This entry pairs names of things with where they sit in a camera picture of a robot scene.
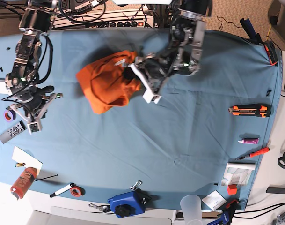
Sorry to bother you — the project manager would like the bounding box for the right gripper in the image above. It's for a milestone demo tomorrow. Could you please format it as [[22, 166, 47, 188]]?
[[8, 85, 63, 134]]

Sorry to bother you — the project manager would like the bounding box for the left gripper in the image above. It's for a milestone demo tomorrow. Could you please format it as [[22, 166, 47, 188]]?
[[122, 53, 176, 104]]

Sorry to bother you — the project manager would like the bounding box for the orange t-shirt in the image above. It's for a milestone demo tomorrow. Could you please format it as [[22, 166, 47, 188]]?
[[76, 50, 141, 114]]

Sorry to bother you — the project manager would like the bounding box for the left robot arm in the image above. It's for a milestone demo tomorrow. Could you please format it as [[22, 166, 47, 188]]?
[[127, 0, 212, 103]]

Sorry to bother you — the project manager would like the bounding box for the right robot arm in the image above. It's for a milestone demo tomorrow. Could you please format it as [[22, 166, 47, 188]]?
[[3, 0, 63, 134]]

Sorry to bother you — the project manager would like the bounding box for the purple tape roll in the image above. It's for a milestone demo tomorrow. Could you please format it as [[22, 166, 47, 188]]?
[[3, 109, 16, 122]]

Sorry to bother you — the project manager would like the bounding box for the grey remote control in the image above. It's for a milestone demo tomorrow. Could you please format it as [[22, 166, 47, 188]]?
[[0, 121, 26, 144]]

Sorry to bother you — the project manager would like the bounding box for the white rectangular box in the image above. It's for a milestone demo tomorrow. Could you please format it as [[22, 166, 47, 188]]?
[[0, 79, 12, 95]]

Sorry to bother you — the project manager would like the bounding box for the white paper sheet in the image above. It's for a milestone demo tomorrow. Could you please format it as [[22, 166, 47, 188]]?
[[12, 146, 43, 175]]

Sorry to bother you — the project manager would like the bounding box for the AA battery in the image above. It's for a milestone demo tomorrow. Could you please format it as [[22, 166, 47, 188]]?
[[15, 163, 26, 167]]

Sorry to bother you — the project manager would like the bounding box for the red drink can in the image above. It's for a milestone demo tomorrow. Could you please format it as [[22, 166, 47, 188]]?
[[10, 167, 37, 200]]

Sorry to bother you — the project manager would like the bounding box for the white marker pen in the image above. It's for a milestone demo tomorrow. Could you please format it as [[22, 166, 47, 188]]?
[[50, 183, 75, 198]]

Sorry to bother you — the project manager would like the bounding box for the blue table cloth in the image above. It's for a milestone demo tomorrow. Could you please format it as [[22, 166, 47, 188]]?
[[0, 28, 282, 209]]

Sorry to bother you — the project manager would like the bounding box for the red tape roll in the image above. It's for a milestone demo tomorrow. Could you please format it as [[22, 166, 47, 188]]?
[[70, 186, 85, 197]]

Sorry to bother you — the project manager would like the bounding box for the silver carabiner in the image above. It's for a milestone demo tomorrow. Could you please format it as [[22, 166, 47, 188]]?
[[130, 180, 142, 190]]

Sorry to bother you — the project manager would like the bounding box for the blue plastic clamp block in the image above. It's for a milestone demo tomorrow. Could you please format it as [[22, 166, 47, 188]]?
[[107, 188, 152, 218]]

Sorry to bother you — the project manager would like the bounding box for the silver key clip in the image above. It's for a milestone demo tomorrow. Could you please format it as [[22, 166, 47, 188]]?
[[88, 203, 111, 213]]

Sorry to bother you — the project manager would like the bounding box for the orange black utility knife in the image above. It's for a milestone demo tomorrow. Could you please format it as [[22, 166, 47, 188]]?
[[228, 104, 271, 118]]

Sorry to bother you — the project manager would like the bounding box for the purple tube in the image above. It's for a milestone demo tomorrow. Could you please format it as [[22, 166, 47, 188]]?
[[238, 138, 259, 144]]

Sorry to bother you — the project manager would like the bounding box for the orange black clamp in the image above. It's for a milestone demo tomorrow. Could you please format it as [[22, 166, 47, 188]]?
[[263, 40, 278, 66]]

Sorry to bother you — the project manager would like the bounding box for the clear plastic cup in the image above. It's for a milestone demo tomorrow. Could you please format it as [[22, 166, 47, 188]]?
[[180, 195, 203, 225]]

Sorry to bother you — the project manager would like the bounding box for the white card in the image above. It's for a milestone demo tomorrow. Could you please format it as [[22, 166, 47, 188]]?
[[202, 190, 227, 210]]

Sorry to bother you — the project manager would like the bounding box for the small red cube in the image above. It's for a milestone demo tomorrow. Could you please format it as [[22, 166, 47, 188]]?
[[227, 184, 237, 195]]

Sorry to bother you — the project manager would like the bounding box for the blue spring clamp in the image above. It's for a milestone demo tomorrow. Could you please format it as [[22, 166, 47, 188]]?
[[207, 199, 239, 225]]

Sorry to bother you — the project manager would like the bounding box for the black power brick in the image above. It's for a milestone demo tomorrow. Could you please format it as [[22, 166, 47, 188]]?
[[266, 186, 285, 195]]

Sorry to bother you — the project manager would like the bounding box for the red handled screwdriver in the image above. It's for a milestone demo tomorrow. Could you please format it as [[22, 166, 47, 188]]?
[[236, 147, 270, 161]]

